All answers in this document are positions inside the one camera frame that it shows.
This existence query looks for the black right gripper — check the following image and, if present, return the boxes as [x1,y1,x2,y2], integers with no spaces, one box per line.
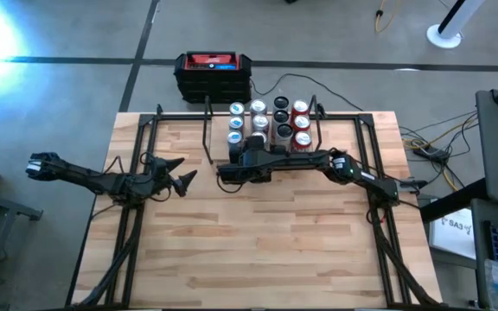
[217,141,288,185]

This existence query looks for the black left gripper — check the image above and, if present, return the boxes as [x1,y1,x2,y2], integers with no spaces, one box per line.
[144,156,199,199]

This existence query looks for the red Fanta can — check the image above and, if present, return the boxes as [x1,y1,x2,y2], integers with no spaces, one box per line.
[290,98,310,117]
[291,130,314,153]
[292,114,312,133]

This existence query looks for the red and black toolbox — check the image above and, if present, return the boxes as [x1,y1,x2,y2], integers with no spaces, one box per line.
[173,50,253,105]

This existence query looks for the grey metal bench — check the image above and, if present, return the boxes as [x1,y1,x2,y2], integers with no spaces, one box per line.
[0,185,45,311]

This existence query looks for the black power strip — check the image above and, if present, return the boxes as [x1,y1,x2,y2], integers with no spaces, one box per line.
[419,145,451,162]

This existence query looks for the black desk leg beam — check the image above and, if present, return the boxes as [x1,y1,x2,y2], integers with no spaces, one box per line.
[419,176,488,224]

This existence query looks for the white printed paper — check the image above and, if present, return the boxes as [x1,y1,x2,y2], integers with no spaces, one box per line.
[428,207,478,261]

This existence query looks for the grey metal side table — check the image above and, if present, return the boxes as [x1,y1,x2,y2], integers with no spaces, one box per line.
[469,197,498,311]

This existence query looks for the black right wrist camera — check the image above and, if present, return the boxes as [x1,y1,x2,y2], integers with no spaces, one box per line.
[243,137,268,163]

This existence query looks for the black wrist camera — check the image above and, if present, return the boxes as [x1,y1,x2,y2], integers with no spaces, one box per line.
[243,137,268,163]
[147,155,168,172]

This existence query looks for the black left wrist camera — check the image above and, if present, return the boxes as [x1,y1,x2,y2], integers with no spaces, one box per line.
[147,155,168,172]

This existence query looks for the black metal rack frame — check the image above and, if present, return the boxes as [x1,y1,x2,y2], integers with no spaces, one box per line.
[201,94,323,165]

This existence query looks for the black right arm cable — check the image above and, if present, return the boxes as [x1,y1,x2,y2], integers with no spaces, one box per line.
[216,172,246,194]

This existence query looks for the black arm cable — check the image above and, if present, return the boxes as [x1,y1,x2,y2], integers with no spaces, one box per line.
[101,150,176,204]
[216,172,246,194]

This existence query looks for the black table rig frame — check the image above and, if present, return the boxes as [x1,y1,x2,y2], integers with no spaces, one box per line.
[69,103,443,310]

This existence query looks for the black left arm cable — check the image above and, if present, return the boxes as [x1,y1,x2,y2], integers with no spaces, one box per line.
[101,150,176,204]

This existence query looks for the black floor power cable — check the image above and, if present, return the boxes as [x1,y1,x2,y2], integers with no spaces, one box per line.
[250,72,365,113]

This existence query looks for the yellow hanging power cord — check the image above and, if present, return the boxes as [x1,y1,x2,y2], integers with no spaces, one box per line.
[373,0,402,34]

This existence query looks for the orange floor cable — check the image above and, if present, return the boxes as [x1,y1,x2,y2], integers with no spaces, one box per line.
[402,116,478,194]

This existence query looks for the white pedestal stand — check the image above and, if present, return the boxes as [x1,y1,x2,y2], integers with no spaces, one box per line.
[425,0,487,49]

